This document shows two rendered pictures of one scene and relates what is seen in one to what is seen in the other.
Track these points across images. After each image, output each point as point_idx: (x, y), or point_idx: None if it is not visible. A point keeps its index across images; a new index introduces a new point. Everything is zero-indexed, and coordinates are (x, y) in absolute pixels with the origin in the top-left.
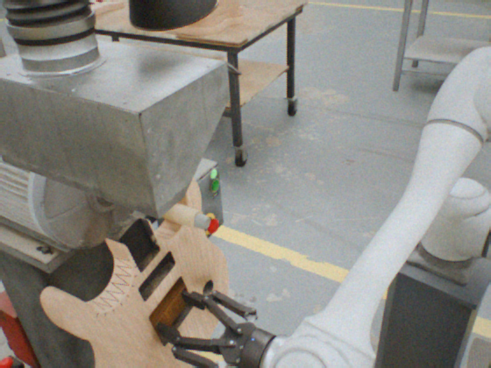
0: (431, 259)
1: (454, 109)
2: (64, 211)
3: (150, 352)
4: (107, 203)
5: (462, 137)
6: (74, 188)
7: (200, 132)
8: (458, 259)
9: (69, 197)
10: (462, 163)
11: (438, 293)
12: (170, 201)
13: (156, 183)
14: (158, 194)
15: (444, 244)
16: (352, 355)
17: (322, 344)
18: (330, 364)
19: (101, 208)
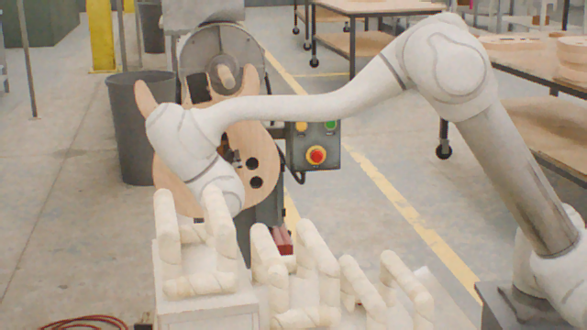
0: (512, 288)
1: (387, 46)
2: (189, 68)
3: None
4: (217, 78)
5: (377, 63)
6: (199, 57)
7: (204, 4)
8: (529, 292)
9: (194, 60)
10: (371, 82)
11: (492, 319)
12: (174, 31)
13: (166, 16)
14: (166, 22)
15: (515, 266)
16: (187, 118)
17: (177, 105)
18: (169, 108)
19: (212, 78)
